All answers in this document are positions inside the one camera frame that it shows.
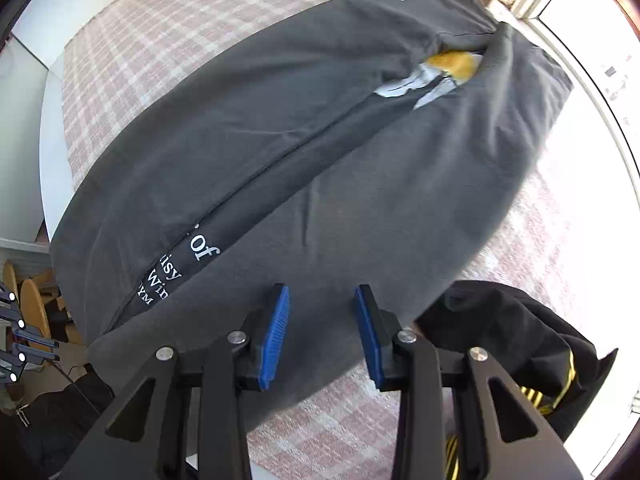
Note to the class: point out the person's black zipped jacket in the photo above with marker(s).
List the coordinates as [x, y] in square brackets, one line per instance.
[45, 430]

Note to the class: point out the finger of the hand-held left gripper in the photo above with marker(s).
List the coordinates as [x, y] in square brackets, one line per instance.
[35, 357]
[35, 337]

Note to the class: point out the pink plaid blanket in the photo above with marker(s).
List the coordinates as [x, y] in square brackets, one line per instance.
[175, 25]

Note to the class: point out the grey daisy print sweatshirt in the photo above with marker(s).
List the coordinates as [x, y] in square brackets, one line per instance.
[300, 160]

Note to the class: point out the wooden chair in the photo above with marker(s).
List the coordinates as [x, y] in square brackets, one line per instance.
[35, 310]
[11, 280]

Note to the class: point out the white framed window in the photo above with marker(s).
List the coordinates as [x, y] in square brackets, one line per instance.
[600, 85]

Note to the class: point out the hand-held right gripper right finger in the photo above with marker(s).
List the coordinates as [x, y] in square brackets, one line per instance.
[367, 340]

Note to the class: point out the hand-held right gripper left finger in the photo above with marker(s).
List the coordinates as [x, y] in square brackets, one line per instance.
[272, 335]

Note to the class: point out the black garment yellow stripes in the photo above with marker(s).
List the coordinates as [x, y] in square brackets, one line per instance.
[505, 330]

